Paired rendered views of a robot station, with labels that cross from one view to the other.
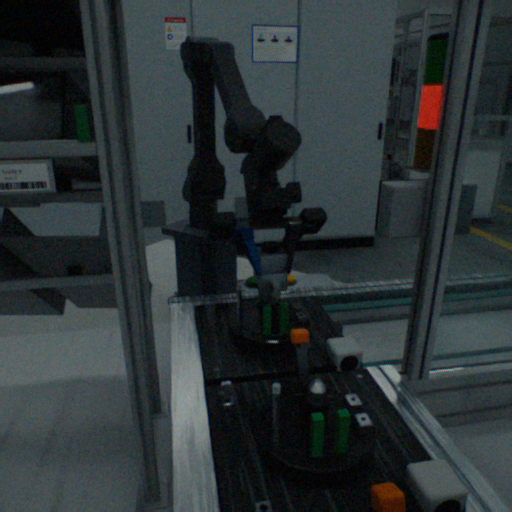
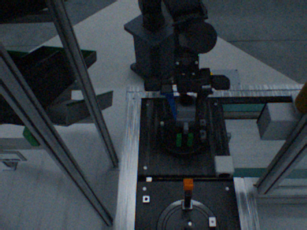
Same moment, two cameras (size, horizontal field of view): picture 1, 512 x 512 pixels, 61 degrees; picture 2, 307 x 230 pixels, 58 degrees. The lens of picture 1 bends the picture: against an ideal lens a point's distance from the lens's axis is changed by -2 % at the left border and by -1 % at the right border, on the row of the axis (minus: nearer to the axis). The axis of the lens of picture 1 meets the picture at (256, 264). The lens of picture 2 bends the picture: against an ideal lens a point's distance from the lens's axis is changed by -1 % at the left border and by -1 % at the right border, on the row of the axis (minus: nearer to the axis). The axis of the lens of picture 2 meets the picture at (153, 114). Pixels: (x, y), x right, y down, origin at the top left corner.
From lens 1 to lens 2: 0.39 m
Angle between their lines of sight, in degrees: 36
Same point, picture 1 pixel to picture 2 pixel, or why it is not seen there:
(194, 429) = (127, 209)
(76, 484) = (74, 207)
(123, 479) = not seen: hidden behind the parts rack
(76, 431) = not seen: hidden behind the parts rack
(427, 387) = (268, 196)
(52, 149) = (17, 147)
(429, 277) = (282, 166)
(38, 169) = (12, 155)
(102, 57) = (31, 119)
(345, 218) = not seen: outside the picture
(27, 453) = (51, 183)
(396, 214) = (269, 131)
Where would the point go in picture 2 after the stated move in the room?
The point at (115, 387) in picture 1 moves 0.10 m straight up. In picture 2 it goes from (94, 142) to (87, 125)
